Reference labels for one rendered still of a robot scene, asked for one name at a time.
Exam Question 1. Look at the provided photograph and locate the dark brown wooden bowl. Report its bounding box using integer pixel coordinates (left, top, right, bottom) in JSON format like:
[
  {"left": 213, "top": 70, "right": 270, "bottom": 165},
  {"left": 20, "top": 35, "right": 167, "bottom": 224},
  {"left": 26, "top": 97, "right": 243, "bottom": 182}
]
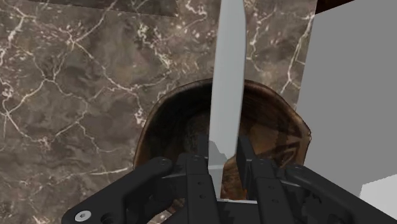
[{"left": 132, "top": 78, "right": 312, "bottom": 202}]

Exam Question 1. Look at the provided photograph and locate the large grey block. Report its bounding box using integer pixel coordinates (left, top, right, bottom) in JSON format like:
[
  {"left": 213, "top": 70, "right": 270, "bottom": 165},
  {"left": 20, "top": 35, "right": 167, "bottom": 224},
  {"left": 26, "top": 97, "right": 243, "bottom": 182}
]
[{"left": 293, "top": 0, "right": 397, "bottom": 220}]

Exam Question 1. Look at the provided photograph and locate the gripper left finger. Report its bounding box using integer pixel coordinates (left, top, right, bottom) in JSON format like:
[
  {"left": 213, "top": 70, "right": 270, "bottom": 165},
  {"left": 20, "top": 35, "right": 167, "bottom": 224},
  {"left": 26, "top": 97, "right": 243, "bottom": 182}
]
[{"left": 60, "top": 133, "right": 221, "bottom": 224}]

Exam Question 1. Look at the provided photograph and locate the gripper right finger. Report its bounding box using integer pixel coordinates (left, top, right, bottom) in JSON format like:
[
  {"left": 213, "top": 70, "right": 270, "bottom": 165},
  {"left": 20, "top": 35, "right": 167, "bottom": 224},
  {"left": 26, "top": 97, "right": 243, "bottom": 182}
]
[{"left": 235, "top": 135, "right": 397, "bottom": 224}]

